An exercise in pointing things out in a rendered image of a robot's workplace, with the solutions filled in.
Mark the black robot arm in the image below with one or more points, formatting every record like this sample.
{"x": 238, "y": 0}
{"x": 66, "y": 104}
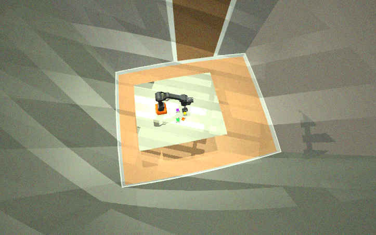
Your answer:
{"x": 182, "y": 98}

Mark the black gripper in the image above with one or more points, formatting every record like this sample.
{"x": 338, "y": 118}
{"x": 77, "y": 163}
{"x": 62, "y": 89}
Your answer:
{"x": 184, "y": 109}

